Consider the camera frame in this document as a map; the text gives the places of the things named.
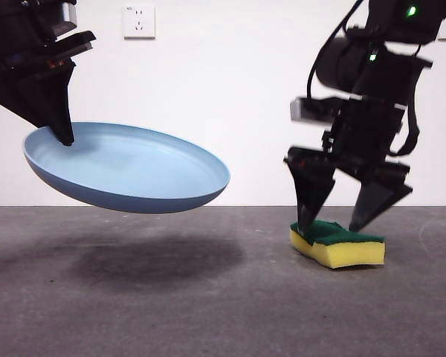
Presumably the yellow sponge with green scourer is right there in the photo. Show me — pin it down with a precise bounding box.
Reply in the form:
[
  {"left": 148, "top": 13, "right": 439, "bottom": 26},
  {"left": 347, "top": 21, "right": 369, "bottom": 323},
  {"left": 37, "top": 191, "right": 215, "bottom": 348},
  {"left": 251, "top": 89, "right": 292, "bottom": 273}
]
[{"left": 289, "top": 219, "right": 387, "bottom": 269}]

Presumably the light blue round plate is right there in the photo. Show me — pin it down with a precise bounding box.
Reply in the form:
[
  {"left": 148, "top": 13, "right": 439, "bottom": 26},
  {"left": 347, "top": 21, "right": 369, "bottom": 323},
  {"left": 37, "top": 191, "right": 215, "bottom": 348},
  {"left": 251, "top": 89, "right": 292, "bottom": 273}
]
[{"left": 23, "top": 121, "right": 231, "bottom": 215}]

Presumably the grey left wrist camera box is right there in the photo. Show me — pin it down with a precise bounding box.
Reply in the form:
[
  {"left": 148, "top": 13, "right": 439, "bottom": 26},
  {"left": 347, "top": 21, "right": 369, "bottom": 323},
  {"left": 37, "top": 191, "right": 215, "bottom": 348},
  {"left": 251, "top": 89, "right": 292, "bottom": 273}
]
[{"left": 57, "top": 1, "right": 79, "bottom": 33}]

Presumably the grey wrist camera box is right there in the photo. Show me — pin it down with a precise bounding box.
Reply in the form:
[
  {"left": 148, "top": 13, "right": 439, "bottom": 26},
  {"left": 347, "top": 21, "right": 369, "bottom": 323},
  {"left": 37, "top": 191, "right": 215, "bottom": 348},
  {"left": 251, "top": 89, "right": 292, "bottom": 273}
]
[
  {"left": 290, "top": 96, "right": 343, "bottom": 123},
  {"left": 57, "top": 1, "right": 79, "bottom": 33}
]

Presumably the black right arm cable loop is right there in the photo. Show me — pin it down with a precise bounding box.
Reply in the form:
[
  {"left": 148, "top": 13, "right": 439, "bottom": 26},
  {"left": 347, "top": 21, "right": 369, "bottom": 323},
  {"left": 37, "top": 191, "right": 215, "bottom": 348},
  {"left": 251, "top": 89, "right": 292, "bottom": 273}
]
[{"left": 392, "top": 100, "right": 421, "bottom": 156}]

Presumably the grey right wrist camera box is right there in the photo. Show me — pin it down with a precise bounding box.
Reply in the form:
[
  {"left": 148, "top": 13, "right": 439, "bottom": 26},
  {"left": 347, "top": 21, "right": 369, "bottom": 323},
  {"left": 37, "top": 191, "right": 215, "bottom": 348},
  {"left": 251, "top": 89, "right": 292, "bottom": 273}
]
[{"left": 290, "top": 96, "right": 343, "bottom": 123}]

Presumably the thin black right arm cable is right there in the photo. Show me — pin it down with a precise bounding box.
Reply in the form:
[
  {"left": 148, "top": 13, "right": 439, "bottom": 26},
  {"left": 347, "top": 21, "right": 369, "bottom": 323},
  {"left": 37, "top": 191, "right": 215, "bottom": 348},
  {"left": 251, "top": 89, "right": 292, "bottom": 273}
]
[{"left": 306, "top": 0, "right": 363, "bottom": 101}]

